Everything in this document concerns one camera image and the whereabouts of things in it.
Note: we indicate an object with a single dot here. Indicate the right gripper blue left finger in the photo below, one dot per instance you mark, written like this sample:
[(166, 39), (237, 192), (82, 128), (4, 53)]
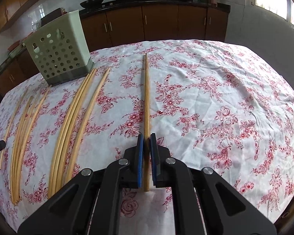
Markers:
[(134, 174)]

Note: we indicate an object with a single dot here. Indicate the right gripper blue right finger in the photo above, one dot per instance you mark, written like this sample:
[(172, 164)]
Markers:
[(159, 154)]

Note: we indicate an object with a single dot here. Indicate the light bamboo chopstick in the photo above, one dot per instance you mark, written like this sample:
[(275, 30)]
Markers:
[(16, 148), (23, 147), (63, 131), (9, 126), (30, 110), (67, 139), (80, 133)]

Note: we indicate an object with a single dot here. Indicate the dark wooden chopstick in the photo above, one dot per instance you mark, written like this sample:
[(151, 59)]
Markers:
[(146, 166)]

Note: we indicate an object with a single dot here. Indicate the brown lower kitchen cabinets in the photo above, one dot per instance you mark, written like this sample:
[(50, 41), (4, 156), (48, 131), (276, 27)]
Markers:
[(132, 22)]

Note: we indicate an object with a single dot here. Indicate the floral white tablecloth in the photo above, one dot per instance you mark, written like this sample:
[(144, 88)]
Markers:
[(212, 104)]

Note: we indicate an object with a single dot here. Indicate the green perforated utensil holder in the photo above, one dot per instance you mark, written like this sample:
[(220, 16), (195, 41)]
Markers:
[(59, 49)]

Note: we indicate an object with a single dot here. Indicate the black wok left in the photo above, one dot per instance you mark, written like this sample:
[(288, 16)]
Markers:
[(89, 4)]

